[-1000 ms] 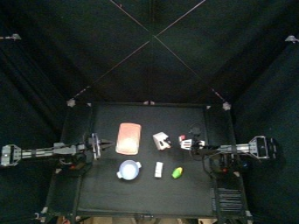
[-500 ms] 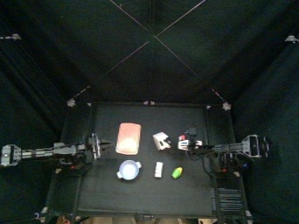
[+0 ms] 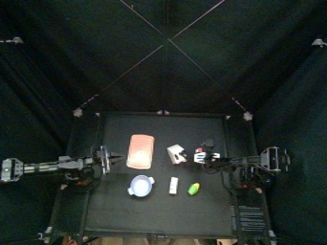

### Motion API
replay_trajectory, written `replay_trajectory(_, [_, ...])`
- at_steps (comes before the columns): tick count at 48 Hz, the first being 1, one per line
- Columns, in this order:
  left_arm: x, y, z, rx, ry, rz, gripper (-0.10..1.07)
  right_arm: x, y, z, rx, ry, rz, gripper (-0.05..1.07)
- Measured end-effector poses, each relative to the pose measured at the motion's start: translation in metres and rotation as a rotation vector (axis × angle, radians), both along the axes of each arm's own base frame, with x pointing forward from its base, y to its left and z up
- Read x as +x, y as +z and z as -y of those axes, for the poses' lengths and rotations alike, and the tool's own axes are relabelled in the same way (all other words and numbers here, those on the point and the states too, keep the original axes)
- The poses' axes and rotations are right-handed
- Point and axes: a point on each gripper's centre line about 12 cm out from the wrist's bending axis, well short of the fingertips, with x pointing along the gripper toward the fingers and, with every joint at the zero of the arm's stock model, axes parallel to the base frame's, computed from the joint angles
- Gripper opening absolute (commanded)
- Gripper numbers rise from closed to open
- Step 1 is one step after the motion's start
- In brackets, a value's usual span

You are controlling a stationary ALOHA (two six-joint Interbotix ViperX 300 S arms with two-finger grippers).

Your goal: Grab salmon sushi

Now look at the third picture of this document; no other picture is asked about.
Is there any orange rectangular sponge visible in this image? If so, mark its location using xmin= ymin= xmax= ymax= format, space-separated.
xmin=126 ymin=134 xmax=157 ymax=170

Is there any white segmented toy bar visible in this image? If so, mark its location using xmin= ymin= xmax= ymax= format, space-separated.
xmin=169 ymin=176 xmax=181 ymax=195

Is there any green yellow toy corn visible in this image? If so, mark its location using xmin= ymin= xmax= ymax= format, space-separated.
xmin=187 ymin=182 xmax=202 ymax=196

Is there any light blue toy pot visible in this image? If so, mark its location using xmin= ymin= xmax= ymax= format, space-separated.
xmin=127 ymin=174 xmax=157 ymax=198

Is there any thin pink cord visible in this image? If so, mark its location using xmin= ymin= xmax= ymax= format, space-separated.
xmin=79 ymin=44 xmax=165 ymax=108
xmin=167 ymin=39 xmax=250 ymax=113
xmin=170 ymin=0 xmax=226 ymax=39
xmin=119 ymin=0 xmax=166 ymax=36

